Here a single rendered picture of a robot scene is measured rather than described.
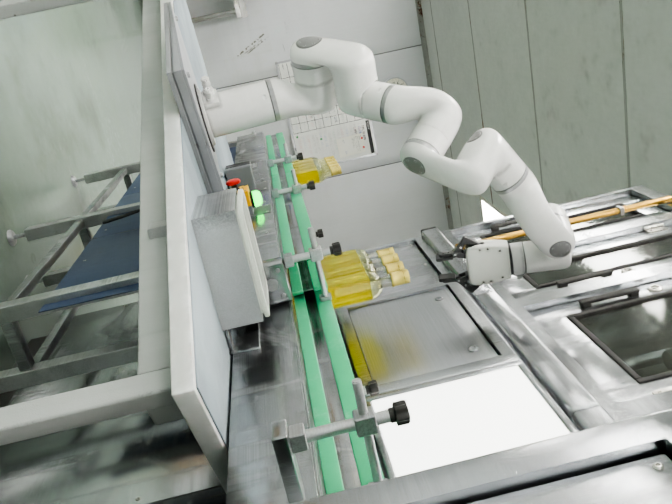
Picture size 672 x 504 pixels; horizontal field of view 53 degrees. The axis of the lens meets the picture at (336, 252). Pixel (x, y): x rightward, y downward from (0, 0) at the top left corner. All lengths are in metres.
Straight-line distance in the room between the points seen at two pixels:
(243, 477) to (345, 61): 0.86
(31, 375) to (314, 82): 0.94
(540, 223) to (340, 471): 0.74
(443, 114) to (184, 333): 0.75
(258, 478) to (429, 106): 0.84
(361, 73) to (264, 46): 5.90
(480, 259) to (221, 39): 5.97
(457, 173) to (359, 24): 6.09
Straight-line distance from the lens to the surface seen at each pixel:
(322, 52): 1.47
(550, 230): 1.48
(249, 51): 7.32
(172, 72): 1.37
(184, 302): 1.02
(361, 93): 1.46
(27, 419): 1.05
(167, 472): 1.42
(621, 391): 1.44
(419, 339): 1.59
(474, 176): 1.37
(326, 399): 1.12
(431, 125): 1.43
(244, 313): 1.25
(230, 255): 1.21
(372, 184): 7.63
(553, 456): 0.65
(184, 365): 0.95
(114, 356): 1.68
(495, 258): 1.59
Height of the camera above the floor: 0.93
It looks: 3 degrees up
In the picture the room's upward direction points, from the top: 77 degrees clockwise
